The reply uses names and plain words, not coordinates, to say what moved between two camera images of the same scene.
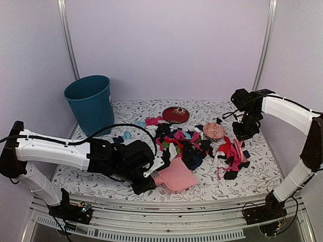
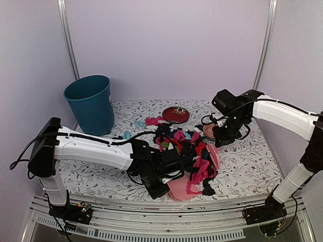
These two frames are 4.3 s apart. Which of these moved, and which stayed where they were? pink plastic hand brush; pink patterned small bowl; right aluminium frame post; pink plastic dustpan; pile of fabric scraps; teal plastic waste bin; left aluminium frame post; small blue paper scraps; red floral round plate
Moved: pile of fabric scraps; pink plastic dustpan; pink plastic hand brush
Stayed: small blue paper scraps; red floral round plate; teal plastic waste bin; pink patterned small bowl; left aluminium frame post; right aluminium frame post
